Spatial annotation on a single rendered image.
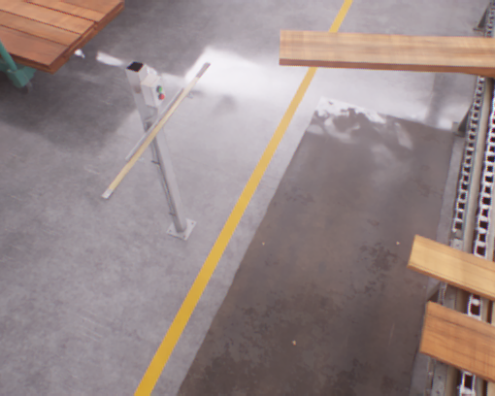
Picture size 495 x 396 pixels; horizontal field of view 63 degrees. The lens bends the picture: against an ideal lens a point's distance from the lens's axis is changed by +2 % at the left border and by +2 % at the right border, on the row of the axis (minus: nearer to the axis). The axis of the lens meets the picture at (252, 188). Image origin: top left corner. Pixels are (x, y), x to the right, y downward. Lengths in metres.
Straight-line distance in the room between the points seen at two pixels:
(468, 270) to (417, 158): 1.60
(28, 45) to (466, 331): 3.26
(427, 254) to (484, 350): 0.37
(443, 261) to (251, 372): 1.17
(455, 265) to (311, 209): 1.25
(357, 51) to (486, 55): 0.71
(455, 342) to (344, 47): 1.63
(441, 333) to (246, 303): 1.19
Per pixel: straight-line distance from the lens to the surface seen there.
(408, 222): 2.90
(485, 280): 1.82
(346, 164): 3.07
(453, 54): 2.64
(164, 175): 2.19
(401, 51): 2.55
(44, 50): 3.46
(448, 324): 1.68
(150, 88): 1.72
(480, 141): 2.35
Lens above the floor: 2.34
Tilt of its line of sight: 55 degrees down
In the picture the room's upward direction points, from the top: 1 degrees clockwise
